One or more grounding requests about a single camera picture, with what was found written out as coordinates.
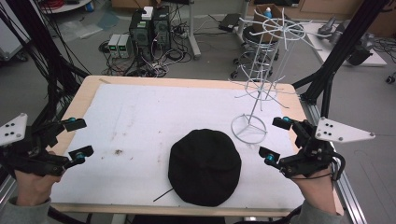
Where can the white platform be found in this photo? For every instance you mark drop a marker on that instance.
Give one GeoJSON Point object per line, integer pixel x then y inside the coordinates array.
{"type": "Point", "coordinates": [323, 49]}

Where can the aluminium rail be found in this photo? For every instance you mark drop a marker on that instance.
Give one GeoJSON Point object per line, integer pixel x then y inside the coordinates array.
{"type": "Point", "coordinates": [351, 199]}

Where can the black caster wheel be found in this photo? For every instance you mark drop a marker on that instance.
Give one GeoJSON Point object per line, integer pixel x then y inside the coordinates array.
{"type": "Point", "coordinates": [390, 78]}

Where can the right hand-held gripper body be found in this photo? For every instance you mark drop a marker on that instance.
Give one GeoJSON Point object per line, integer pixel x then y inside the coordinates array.
{"type": "Point", "coordinates": [314, 152]}

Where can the black frame strut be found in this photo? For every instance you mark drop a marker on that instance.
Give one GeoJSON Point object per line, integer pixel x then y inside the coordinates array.
{"type": "Point", "coordinates": [339, 49]}

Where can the black stool with casters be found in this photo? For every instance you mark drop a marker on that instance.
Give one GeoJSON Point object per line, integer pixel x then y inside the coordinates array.
{"type": "Point", "coordinates": [249, 56]}

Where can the gray metal stand leg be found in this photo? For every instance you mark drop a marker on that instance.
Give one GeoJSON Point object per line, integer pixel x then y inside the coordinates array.
{"type": "Point", "coordinates": [193, 34]}

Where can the black hat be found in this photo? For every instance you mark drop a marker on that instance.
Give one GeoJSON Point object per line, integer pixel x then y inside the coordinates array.
{"type": "Point", "coordinates": [204, 168]}

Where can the white foam mat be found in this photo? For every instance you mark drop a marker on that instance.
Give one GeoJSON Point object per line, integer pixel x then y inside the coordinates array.
{"type": "Point", "coordinates": [124, 124]}

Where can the clear plastic sheet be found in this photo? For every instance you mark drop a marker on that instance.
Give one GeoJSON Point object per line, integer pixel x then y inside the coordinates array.
{"type": "Point", "coordinates": [90, 26]}

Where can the person's left hand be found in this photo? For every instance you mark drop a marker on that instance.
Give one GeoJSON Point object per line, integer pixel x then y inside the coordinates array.
{"type": "Point", "coordinates": [32, 189]}

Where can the blue bottle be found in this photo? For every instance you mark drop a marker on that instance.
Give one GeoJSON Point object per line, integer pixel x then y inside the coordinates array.
{"type": "Point", "coordinates": [268, 13]}

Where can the gray power supply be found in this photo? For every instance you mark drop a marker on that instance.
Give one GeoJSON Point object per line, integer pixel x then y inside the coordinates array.
{"type": "Point", "coordinates": [125, 46]}
{"type": "Point", "coordinates": [113, 46]}

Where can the gray cabinet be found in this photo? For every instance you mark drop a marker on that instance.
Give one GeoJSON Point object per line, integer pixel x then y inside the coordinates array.
{"type": "Point", "coordinates": [11, 40]}

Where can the black computer tower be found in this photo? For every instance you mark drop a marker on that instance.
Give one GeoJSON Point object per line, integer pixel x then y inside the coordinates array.
{"type": "Point", "coordinates": [162, 28]}
{"type": "Point", "coordinates": [140, 34]}

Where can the white box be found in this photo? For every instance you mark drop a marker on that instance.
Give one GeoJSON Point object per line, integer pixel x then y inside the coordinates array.
{"type": "Point", "coordinates": [147, 13]}

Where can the cardboard box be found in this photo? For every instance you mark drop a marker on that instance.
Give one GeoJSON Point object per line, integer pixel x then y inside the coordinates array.
{"type": "Point", "coordinates": [260, 28]}

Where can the flat black device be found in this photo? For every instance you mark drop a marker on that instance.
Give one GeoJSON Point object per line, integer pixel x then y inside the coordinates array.
{"type": "Point", "coordinates": [229, 22]}

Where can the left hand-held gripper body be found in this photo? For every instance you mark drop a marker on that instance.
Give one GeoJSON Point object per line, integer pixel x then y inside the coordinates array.
{"type": "Point", "coordinates": [31, 155]}

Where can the round white table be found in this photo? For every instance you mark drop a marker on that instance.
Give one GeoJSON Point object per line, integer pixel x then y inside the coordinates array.
{"type": "Point", "coordinates": [71, 6]}

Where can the person's right hand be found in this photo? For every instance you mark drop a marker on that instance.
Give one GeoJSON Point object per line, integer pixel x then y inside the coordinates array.
{"type": "Point", "coordinates": [317, 193]}

